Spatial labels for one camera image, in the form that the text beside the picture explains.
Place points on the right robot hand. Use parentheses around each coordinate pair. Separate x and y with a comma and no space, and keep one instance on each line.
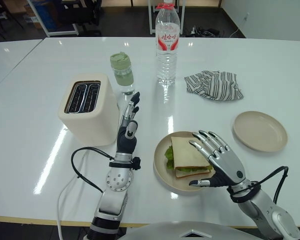
(228,162)

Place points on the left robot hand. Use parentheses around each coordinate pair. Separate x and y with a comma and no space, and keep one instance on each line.
(127,143)

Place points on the bread slice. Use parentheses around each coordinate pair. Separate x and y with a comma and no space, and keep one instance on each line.
(185,155)
(190,174)

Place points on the cream toaster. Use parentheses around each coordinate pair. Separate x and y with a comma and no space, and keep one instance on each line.
(100,120)

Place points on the beige round plate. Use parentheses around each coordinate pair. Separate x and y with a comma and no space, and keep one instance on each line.
(162,165)
(260,131)

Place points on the green lettuce leaf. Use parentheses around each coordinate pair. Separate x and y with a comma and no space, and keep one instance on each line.
(169,156)

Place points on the glass bottle with green lid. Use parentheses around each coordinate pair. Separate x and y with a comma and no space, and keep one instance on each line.
(123,77)

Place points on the robot body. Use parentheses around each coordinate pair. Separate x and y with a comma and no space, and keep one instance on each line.
(190,228)

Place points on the striped cloth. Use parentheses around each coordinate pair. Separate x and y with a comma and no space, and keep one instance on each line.
(220,86)

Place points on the clear plastic water bottle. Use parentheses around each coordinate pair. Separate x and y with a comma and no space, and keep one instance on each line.
(167,57)

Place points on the black office chair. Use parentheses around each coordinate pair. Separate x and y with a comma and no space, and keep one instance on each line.
(77,15)

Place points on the white metal frame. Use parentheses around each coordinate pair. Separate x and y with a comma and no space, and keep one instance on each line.
(62,31)

